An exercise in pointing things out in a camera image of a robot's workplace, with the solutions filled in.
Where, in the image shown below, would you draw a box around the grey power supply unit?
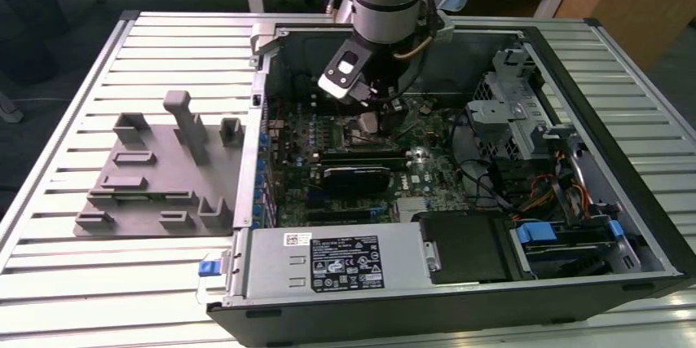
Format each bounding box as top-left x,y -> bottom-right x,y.
242,223 -> 436,299

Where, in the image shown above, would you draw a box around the grey parts rack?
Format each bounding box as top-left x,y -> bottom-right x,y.
74,90 -> 246,239

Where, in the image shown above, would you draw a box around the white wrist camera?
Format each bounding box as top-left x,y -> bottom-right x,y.
316,39 -> 375,99

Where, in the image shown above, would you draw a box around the silver CPU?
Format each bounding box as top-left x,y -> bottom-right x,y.
358,111 -> 380,134

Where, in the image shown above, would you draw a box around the black PC case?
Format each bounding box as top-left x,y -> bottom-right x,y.
195,17 -> 696,345

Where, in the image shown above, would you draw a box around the black plastic cover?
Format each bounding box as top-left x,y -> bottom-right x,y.
412,209 -> 516,286

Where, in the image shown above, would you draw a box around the green motherboard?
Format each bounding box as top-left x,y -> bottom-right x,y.
263,97 -> 475,229

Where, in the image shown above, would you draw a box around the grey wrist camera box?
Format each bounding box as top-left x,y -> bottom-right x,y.
428,13 -> 456,44

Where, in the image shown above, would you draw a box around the black graphics card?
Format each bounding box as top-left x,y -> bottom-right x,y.
320,165 -> 392,195

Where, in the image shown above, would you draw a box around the silver metal drive cage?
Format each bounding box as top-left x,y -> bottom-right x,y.
464,46 -> 582,164

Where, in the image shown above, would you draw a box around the CPU socket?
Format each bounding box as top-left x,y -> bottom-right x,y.
338,115 -> 399,153

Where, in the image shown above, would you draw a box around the wooden cabinet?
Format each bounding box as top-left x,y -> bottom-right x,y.
554,0 -> 696,68

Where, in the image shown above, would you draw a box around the cable with brass plug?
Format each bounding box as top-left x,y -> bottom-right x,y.
392,0 -> 440,60

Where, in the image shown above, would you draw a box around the silver heatsink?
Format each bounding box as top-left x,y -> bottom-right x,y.
399,196 -> 431,222

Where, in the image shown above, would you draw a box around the black office chair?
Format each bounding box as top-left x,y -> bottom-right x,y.
0,0 -> 75,86

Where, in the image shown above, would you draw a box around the orange yellow power wires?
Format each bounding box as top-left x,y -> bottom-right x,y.
516,184 -> 594,221

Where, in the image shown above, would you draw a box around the silver disk bay cage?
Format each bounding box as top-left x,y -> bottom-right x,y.
508,217 -> 648,284

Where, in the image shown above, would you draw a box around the grey stand foot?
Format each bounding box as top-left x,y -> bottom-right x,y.
0,89 -> 27,124

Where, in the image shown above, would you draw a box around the blue disk carrier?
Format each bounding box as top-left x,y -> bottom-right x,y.
515,219 -> 626,249

